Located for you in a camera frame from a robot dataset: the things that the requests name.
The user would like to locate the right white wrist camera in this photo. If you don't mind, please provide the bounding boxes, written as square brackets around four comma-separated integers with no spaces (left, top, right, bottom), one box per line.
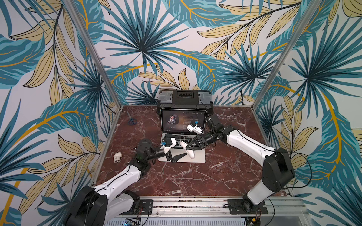
[187,123,203,135]

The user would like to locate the aluminium frame post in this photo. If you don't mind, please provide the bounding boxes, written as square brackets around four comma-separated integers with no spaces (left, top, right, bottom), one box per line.
[64,0,122,110]
[252,0,321,112]

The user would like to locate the right aluminium frame post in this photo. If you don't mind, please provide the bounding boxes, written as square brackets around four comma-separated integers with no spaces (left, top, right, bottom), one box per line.
[252,0,321,112]

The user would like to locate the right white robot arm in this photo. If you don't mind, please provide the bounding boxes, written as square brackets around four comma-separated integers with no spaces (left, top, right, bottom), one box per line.
[179,115,295,212]

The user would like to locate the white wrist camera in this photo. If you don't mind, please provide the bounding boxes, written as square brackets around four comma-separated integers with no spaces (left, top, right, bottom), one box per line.
[187,123,203,135]
[161,137,177,154]

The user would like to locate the white wireless mouse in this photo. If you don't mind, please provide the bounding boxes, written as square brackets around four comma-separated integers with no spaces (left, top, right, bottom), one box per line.
[179,141,195,159]

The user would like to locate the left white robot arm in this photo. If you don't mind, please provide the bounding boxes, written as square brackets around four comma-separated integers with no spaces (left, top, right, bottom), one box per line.
[63,138,195,226]

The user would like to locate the white pipe elbow fitting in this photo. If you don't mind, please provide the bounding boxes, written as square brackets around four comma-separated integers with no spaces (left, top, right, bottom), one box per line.
[113,152,123,163]

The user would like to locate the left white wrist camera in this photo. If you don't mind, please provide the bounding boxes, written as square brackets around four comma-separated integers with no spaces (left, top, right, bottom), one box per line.
[161,137,177,154]

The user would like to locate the black plastic toolbox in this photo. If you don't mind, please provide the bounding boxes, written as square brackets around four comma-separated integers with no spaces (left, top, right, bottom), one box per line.
[156,89,214,116]

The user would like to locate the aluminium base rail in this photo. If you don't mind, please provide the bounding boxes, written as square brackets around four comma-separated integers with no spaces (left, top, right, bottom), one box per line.
[104,196,313,226]

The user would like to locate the left aluminium frame post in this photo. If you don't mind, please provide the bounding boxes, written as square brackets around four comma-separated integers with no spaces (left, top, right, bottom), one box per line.
[64,0,122,110]

